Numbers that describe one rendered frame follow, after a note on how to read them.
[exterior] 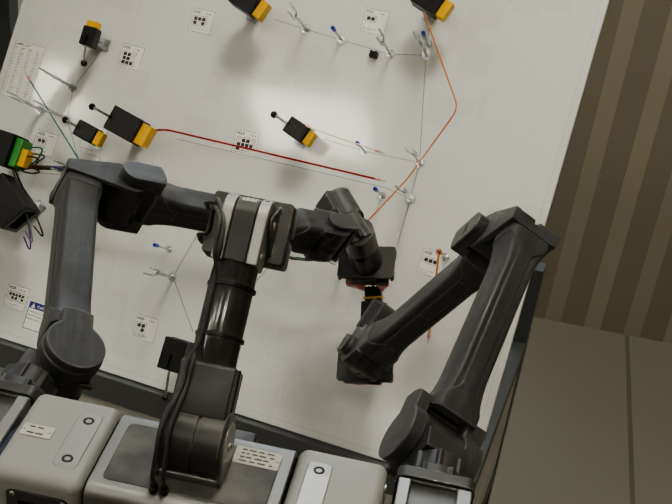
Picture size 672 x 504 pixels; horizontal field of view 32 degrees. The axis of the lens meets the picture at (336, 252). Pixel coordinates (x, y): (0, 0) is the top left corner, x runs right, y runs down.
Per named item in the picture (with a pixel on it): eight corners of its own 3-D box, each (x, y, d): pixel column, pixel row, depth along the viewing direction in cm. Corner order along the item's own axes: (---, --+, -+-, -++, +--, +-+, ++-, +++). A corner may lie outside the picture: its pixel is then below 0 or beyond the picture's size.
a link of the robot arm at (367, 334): (473, 229, 162) (535, 273, 164) (483, 202, 166) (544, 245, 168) (326, 358, 193) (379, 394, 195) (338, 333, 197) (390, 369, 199)
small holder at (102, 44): (81, 69, 241) (68, 61, 235) (92, 32, 241) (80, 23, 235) (101, 74, 240) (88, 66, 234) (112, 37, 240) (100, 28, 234)
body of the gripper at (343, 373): (340, 346, 213) (332, 338, 206) (395, 348, 210) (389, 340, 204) (338, 381, 211) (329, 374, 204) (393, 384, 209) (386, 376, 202)
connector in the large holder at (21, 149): (26, 141, 232) (16, 137, 228) (39, 145, 231) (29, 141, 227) (17, 168, 232) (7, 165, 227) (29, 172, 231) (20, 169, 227)
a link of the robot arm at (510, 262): (521, 178, 158) (578, 219, 160) (469, 218, 169) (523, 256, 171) (400, 450, 134) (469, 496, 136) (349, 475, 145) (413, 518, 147)
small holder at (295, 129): (283, 108, 231) (274, 100, 224) (320, 133, 229) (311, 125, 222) (270, 127, 231) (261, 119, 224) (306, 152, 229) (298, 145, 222)
